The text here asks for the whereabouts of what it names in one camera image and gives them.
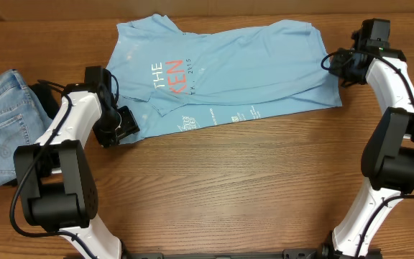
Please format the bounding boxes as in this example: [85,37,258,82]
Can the light blue printed t-shirt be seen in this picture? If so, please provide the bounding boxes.
[107,14,341,144]

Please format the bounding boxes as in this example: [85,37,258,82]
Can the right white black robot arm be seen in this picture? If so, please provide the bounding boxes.
[311,19,414,258]

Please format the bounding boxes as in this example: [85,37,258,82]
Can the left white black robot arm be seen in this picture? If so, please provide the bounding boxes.
[9,66,139,258]

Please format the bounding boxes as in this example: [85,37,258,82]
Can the folded black garment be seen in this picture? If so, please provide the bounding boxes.
[4,82,63,188]

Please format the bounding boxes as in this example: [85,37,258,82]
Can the folded blue denim jeans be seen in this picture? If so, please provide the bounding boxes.
[0,68,53,194]

